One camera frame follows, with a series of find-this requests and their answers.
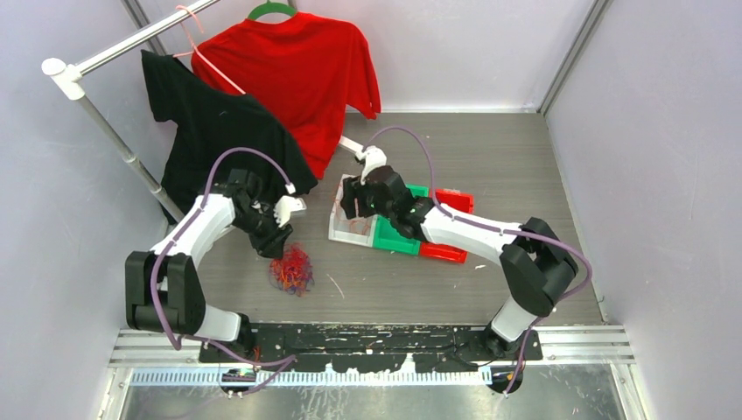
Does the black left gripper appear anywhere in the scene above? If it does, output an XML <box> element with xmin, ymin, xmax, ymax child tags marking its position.
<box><xmin>231</xmin><ymin>205</ymin><xmax>292</xmax><ymax>259</ymax></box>

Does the orange cable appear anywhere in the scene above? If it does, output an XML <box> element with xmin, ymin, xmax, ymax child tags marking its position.
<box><xmin>331</xmin><ymin>197</ymin><xmax>374</xmax><ymax>238</ymax></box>

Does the cable pile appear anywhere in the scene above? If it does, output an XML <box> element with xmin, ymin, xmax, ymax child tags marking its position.
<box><xmin>267</xmin><ymin>241</ymin><xmax>316</xmax><ymax>298</ymax></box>

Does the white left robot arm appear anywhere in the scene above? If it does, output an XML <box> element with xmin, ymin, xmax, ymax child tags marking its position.
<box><xmin>124</xmin><ymin>170</ymin><xmax>306</xmax><ymax>361</ymax></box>

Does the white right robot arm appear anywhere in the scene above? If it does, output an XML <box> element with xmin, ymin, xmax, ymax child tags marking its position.
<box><xmin>339</xmin><ymin>165</ymin><xmax>579</xmax><ymax>360</ymax></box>

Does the white plastic bin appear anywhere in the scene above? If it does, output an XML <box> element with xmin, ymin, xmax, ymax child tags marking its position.
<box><xmin>328</xmin><ymin>174</ymin><xmax>376</xmax><ymax>248</ymax></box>

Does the green plastic bin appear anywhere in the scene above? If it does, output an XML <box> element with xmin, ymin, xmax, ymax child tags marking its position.
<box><xmin>373</xmin><ymin>215</ymin><xmax>421</xmax><ymax>256</ymax></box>

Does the red plastic bin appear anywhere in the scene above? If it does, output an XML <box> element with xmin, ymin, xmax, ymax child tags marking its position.
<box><xmin>419</xmin><ymin>189</ymin><xmax>474</xmax><ymax>264</ymax></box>

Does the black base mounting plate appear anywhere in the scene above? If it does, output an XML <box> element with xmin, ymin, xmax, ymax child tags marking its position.
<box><xmin>199</xmin><ymin>323</ymin><xmax>543</xmax><ymax>374</ymax></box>

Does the black t-shirt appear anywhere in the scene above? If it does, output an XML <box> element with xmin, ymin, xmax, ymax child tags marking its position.
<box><xmin>141</xmin><ymin>50</ymin><xmax>318</xmax><ymax>213</ymax></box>

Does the red t-shirt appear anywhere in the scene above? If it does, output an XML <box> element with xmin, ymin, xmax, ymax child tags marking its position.
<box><xmin>191</xmin><ymin>12</ymin><xmax>382</xmax><ymax>179</ymax></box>

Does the pink clothes hanger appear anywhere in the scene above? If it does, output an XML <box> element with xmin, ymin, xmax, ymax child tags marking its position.
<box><xmin>174</xmin><ymin>4</ymin><xmax>247</xmax><ymax>95</ymax></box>

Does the green clothes hanger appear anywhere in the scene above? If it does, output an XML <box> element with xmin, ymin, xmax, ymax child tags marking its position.
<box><xmin>247</xmin><ymin>1</ymin><xmax>298</xmax><ymax>21</ymax></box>

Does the metal clothes rack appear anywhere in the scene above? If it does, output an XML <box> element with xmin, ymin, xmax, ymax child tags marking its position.
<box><xmin>40</xmin><ymin>0</ymin><xmax>370</xmax><ymax>224</ymax></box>

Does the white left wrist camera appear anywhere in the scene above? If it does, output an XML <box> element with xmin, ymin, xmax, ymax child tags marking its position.
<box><xmin>273</xmin><ymin>184</ymin><xmax>307</xmax><ymax>228</ymax></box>

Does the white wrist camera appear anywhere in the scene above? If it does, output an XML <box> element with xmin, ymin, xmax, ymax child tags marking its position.
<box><xmin>273</xmin><ymin>184</ymin><xmax>307</xmax><ymax>228</ymax></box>
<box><xmin>354</xmin><ymin>145</ymin><xmax>387</xmax><ymax>185</ymax></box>

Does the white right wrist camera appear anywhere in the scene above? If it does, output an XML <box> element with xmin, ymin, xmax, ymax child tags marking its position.
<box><xmin>354</xmin><ymin>145</ymin><xmax>387</xmax><ymax>185</ymax></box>

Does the white slotted cable duct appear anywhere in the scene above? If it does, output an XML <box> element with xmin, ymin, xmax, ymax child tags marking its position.
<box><xmin>129</xmin><ymin>366</ymin><xmax>493</xmax><ymax>388</ymax></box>

